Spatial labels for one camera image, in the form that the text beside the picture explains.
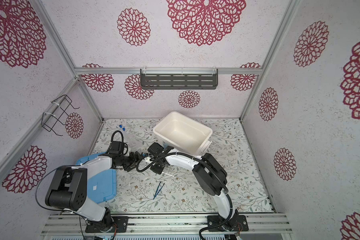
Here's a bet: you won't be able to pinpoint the aluminium rail base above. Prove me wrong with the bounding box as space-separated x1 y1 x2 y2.
41 213 293 237

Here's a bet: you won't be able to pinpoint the blue tweezers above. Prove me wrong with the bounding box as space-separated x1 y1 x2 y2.
153 182 165 200

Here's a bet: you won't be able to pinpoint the clear plastic tube rack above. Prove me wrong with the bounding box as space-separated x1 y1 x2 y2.
120 125 135 148

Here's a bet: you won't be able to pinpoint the white plastic bin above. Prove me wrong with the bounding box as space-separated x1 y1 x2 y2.
153 111 213 155

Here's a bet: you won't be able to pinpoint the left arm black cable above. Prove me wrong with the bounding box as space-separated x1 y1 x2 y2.
35 130 129 238

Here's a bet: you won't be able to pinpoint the black wire wall basket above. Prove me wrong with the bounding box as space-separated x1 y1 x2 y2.
41 94 80 137

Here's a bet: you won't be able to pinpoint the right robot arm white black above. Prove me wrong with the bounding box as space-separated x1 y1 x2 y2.
146 143 238 221

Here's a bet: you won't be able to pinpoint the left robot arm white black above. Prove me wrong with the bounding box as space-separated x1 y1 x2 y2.
45 152 144 232

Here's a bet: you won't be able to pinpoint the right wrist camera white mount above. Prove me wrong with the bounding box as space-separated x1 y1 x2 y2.
143 155 153 165

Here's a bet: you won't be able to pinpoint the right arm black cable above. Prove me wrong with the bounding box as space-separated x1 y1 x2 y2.
135 151 233 240

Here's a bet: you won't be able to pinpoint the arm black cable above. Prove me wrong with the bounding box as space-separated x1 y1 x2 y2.
135 151 233 240
35 130 129 238

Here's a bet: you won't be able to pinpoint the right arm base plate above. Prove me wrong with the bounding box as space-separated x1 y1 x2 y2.
207 215 249 232

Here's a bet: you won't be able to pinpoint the dark grey wall shelf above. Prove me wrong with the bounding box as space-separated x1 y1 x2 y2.
140 69 219 90

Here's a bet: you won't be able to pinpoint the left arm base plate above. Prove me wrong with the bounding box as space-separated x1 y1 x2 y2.
85 216 129 234

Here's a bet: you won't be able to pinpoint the blue plastic lid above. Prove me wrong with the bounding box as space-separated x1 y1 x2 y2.
87 169 117 204

